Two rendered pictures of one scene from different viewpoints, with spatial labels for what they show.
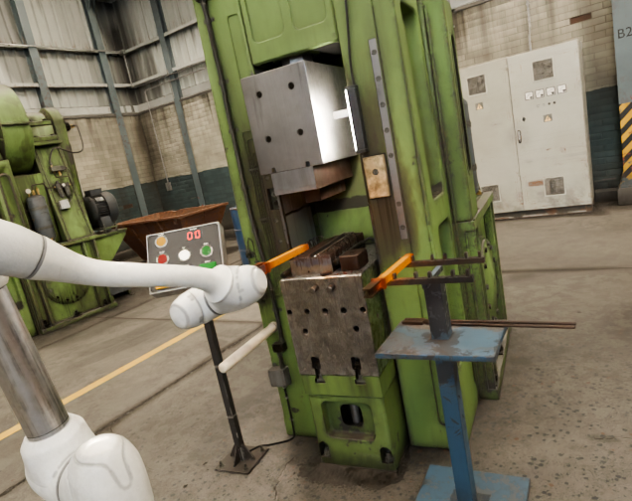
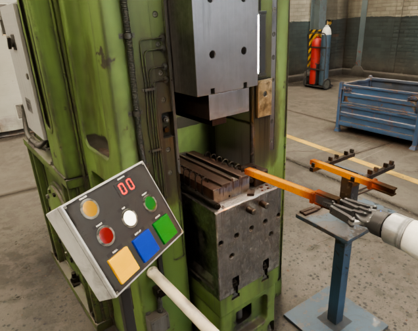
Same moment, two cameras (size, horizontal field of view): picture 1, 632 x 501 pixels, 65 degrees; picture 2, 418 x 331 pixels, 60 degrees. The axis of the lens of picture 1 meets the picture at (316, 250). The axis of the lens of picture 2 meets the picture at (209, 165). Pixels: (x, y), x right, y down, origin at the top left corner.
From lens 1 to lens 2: 2.01 m
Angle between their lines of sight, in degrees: 61
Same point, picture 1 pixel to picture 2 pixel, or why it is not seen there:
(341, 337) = (259, 246)
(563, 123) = not seen: hidden behind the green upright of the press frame
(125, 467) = not seen: outside the picture
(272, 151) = (214, 69)
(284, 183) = (221, 106)
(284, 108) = (233, 22)
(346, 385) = (255, 287)
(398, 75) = (285, 10)
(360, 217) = (182, 136)
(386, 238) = (260, 151)
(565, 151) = not seen: hidden behind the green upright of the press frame
